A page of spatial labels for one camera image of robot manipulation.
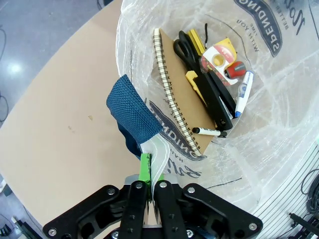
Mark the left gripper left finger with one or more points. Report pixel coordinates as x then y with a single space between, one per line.
134 204

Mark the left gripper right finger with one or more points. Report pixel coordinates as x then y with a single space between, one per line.
169 211

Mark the white marker black cap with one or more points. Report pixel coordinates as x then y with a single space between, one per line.
207 131

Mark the black stapler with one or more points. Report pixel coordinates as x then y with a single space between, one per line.
214 104

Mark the white blue correction pen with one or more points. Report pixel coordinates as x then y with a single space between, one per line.
243 97

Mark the kraft spiral notebook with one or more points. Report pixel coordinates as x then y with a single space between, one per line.
179 74

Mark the yellow black utility knife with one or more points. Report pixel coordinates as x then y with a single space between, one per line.
190 76

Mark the yellow bar tool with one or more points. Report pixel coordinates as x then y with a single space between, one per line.
195 41

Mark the black scissors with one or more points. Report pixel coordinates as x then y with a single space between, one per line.
184 36

